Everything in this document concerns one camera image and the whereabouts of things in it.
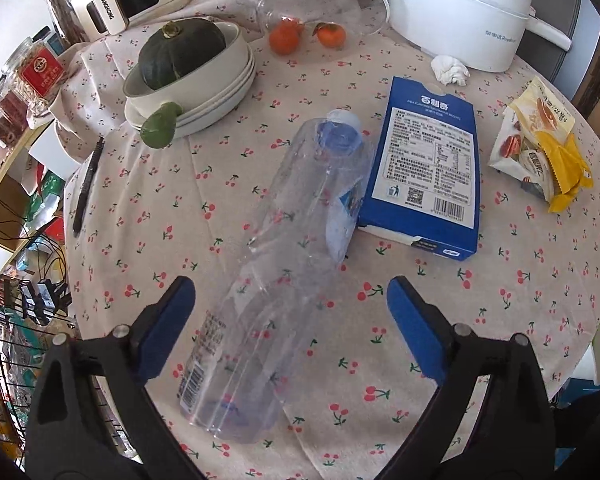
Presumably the yellow bread snack packet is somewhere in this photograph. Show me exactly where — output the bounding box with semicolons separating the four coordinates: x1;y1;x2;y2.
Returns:
489;77;593;214

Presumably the small orange left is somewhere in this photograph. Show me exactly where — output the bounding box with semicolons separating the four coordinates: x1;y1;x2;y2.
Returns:
268;20;302;55

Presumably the small white tissue ball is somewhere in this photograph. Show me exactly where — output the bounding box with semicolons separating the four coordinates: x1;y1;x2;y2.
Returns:
430;55;470;87

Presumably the blue cardboard box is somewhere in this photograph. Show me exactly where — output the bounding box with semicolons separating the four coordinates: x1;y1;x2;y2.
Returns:
358;77;480;261

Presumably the black wire basket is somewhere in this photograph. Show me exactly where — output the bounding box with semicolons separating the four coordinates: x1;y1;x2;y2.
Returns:
0;274;78;446

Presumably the glass teapot jar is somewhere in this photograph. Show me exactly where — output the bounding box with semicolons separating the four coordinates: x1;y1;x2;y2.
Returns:
257;0;391;56

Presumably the black pen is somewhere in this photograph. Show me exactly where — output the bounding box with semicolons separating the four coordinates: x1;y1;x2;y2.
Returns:
72;136;105;237

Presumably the white electric cooking pot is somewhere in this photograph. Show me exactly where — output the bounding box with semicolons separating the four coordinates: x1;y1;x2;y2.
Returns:
389;0;571;73

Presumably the dark green squash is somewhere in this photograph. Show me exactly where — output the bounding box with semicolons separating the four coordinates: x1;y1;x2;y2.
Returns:
138;18;226;90

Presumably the white bowl stack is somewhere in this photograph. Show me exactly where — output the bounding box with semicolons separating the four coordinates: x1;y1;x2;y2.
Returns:
123;22;256;139

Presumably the small orange right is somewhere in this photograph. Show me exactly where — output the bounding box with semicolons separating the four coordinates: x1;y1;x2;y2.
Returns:
312;23;347;50

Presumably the red label jar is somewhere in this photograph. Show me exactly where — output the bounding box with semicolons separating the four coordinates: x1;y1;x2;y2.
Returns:
3;38;67;117

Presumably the small orange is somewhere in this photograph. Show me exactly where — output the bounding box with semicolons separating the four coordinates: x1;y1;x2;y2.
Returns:
312;23;347;50
268;20;302;55

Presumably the clear plastic bottle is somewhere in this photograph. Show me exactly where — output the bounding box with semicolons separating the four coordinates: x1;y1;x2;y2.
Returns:
178;110;373;442

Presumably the dried branches vase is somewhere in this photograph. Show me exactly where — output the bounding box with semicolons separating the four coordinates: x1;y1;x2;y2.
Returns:
44;0;90;48

